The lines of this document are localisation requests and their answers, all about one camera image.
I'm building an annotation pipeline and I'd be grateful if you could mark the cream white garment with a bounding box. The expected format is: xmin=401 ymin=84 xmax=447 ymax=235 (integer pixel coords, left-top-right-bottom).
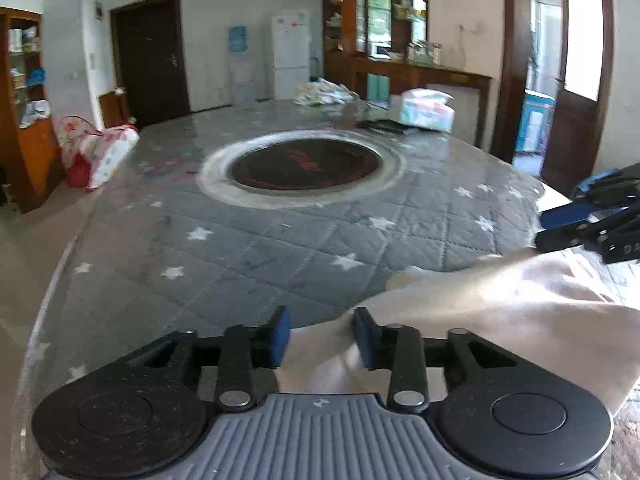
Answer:
xmin=276 ymin=248 xmax=640 ymax=418

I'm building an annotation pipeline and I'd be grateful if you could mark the brown door with window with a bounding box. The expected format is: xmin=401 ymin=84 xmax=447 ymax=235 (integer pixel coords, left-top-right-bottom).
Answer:
xmin=540 ymin=0 xmax=614 ymax=195

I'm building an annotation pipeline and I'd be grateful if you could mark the tissue pack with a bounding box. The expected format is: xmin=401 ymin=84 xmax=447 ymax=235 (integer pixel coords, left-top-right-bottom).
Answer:
xmin=388 ymin=88 xmax=454 ymax=133

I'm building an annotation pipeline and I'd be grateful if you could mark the round induction cooktop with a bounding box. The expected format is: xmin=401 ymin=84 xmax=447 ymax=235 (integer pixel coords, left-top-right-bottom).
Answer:
xmin=196 ymin=128 xmax=407 ymax=210

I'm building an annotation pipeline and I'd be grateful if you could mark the polka dot play tent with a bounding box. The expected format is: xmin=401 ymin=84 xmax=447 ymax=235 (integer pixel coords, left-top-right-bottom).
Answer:
xmin=54 ymin=115 xmax=139 ymax=192

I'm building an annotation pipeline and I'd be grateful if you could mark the crumpled patterned cloth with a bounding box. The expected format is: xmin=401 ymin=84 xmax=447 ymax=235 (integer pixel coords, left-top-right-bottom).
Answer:
xmin=294 ymin=78 xmax=358 ymax=106

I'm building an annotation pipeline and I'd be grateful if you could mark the wooden shelf cabinet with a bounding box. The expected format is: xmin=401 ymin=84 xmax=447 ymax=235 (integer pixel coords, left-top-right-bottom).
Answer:
xmin=1 ymin=8 xmax=64 ymax=214

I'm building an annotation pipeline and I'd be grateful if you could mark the water dispenser with blue bottle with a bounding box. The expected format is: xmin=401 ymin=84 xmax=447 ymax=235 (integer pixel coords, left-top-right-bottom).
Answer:
xmin=228 ymin=25 xmax=255 ymax=106

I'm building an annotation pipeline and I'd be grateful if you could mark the wooden sideboard shelf unit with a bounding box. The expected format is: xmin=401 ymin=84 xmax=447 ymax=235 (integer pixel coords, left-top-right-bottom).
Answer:
xmin=321 ymin=0 xmax=491 ymax=148

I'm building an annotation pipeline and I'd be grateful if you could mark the white refrigerator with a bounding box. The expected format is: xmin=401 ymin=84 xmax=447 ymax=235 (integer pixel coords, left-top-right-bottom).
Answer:
xmin=267 ymin=10 xmax=311 ymax=101

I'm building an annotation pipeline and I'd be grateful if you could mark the dark wooden door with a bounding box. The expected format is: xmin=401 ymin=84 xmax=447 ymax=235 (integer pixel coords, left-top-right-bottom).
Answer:
xmin=110 ymin=0 xmax=191 ymax=129

